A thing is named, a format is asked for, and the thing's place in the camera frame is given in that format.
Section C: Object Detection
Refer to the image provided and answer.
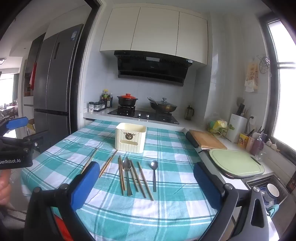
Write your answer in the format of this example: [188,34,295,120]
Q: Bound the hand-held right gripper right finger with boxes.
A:
[193,162,275,241]

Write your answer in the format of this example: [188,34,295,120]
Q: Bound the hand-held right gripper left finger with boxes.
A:
[24,161,101,241]

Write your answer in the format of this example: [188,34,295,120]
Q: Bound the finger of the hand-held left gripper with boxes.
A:
[22,135,44,154]
[0,116,29,137]

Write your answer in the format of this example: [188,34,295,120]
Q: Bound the light wooden chopstick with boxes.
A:
[99,150,118,178]
[80,148,99,175]

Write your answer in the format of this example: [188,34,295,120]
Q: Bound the small metal spoon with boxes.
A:
[150,160,159,193]

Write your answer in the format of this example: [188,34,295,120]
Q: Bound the dark wooden chopstick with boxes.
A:
[132,165,147,198]
[128,158,139,192]

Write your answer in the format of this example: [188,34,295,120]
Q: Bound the cream ribbed utensil holder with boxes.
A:
[115,123,147,154]

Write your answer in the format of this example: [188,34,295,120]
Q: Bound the person's left hand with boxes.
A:
[0,170,12,206]

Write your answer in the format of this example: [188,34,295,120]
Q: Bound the green cutting board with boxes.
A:
[209,148,265,178]

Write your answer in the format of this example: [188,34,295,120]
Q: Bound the large metal spoon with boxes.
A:
[122,159,133,197]

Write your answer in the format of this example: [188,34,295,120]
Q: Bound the wooden cutting board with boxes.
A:
[189,130,228,150]

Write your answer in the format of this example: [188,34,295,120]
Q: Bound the black cylindrical bar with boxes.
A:
[184,132,200,148]

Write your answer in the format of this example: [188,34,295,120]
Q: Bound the grey refrigerator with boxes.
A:
[33,23,84,153]

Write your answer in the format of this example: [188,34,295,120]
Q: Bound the red hanging cloth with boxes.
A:
[30,62,38,90]

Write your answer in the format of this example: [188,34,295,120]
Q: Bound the steel sink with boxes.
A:
[245,174,290,218]

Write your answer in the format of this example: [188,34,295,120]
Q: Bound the teal plaid tablecloth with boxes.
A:
[20,119,223,241]

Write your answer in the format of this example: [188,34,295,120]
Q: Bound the pink cup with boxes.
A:
[245,137,255,152]

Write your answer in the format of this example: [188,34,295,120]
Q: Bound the yellow green cloths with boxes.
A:
[206,118,229,137]

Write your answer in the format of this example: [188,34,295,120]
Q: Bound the white knife block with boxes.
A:
[227,113,248,143]

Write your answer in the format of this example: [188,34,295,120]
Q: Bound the purple bottle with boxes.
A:
[251,137,264,156]

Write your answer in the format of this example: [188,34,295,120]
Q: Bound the white bowl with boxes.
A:
[266,183,281,198]

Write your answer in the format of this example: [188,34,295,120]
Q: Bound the teal rag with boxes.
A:
[266,204,282,218]

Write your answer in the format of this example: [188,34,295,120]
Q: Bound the clear spice containers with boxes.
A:
[94,101,107,112]

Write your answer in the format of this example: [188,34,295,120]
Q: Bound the dark glass pitcher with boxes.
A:
[184,105,195,121]

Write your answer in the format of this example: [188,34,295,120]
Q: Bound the garlic bulbs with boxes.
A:
[266,138,281,153]

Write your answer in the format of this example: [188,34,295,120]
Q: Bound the dark metal wok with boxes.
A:
[148,97,178,113]

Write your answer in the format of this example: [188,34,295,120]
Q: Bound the black glass cooktop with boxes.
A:
[107,106,180,125]

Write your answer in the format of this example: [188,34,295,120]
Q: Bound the black clay pot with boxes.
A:
[117,97,139,108]

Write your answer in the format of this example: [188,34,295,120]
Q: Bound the glass wok lid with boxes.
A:
[150,98,177,108]

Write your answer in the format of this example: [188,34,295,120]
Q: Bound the black range hood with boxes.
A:
[114,50,193,87]

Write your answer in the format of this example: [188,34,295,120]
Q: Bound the window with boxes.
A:
[259,13,296,150]

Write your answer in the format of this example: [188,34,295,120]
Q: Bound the black door frame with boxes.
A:
[69,0,103,136]

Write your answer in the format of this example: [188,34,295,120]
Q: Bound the black handled knives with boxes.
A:
[235,103,249,117]

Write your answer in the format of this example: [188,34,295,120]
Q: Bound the wall calendar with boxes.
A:
[245,62,259,93]

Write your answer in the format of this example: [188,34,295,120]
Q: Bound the metal wire ornament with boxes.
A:
[256,55,271,75]

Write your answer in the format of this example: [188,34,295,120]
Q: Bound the white wall cabinet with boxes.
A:
[99,7,208,65]

